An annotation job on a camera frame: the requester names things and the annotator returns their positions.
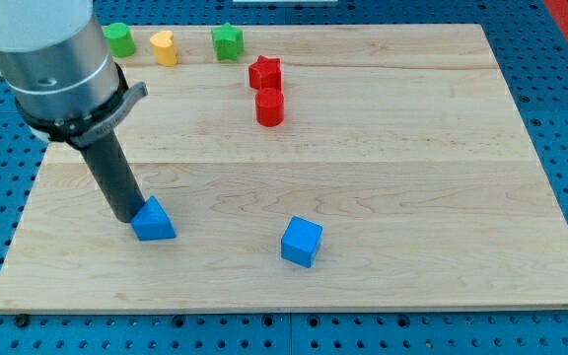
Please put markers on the green cylinder block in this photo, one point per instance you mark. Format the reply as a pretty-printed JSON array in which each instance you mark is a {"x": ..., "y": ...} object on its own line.
[{"x": 119, "y": 40}]

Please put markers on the blue cube block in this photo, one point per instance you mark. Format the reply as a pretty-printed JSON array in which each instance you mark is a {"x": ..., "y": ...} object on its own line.
[{"x": 300, "y": 242}]

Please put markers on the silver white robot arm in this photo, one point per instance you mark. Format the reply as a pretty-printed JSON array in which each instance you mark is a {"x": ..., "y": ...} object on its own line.
[{"x": 55, "y": 58}]

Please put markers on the yellow heart block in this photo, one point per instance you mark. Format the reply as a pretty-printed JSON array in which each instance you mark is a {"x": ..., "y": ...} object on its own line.
[{"x": 164, "y": 48}]

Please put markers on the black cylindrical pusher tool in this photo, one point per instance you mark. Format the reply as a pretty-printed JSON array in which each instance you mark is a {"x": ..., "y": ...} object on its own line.
[{"x": 108, "y": 165}]

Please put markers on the light wooden board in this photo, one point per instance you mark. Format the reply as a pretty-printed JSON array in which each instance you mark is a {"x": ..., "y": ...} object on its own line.
[{"x": 402, "y": 141}]

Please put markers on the red cylinder block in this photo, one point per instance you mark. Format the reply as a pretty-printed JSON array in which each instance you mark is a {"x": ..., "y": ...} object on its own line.
[{"x": 269, "y": 107}]

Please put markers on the blue triangle block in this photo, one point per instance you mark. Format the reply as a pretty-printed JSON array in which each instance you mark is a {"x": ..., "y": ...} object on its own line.
[{"x": 152, "y": 223}]

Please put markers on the green star block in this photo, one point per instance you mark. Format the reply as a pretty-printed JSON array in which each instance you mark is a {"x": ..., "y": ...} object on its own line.
[{"x": 228, "y": 42}]

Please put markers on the red star block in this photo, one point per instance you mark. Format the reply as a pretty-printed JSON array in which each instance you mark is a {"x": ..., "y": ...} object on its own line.
[{"x": 265, "y": 73}]

